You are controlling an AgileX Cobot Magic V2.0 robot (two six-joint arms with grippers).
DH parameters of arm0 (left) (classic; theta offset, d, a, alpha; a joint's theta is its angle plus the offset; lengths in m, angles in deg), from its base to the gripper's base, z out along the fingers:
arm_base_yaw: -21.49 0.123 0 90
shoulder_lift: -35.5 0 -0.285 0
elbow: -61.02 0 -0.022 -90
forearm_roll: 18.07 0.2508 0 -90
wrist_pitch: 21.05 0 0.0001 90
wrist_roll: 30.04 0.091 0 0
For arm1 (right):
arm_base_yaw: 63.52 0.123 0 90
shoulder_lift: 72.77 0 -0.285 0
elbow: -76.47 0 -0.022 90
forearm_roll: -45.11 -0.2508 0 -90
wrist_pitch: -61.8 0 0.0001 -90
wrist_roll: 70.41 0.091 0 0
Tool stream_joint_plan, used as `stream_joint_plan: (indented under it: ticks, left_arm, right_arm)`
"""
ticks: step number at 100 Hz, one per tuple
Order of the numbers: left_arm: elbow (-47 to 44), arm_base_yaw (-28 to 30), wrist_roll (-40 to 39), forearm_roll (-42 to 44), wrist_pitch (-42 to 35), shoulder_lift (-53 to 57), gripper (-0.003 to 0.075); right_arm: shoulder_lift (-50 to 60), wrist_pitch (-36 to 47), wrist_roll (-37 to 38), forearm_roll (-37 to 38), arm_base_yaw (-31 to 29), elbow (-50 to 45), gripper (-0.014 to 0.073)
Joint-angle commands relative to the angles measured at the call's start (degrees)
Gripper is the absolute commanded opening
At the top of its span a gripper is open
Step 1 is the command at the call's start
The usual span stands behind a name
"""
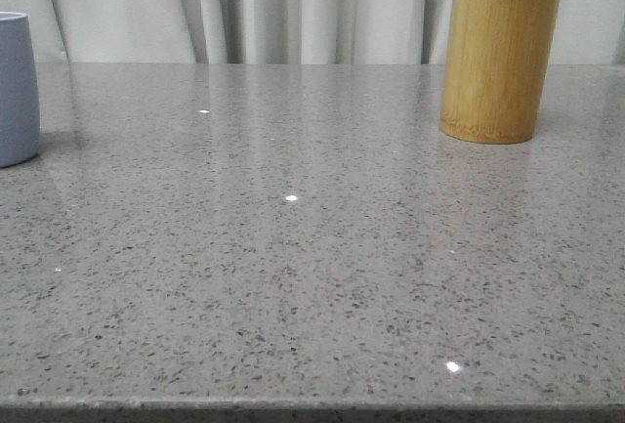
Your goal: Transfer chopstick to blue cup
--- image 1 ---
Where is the blue plastic cup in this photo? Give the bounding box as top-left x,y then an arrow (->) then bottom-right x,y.
0,12 -> 40,168

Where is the bamboo wooden cylinder holder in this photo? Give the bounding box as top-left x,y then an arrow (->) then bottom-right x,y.
440,0 -> 560,144

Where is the grey-white curtain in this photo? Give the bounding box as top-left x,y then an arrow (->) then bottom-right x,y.
0,0 -> 625,65

